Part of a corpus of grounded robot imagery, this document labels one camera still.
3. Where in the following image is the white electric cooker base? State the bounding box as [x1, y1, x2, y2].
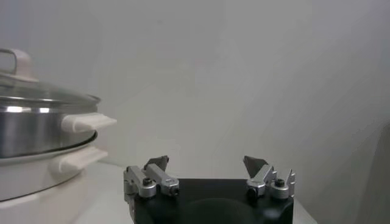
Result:
[0, 145, 109, 224]

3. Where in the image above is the stainless steel steamer basket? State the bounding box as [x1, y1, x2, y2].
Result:
[0, 96, 118, 159]

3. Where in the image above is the glass lid with white handle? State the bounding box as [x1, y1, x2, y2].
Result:
[0, 48, 101, 106]

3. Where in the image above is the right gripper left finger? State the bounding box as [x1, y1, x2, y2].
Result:
[123, 155, 180, 203]

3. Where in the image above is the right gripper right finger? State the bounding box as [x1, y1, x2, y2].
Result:
[243, 155, 297, 200]

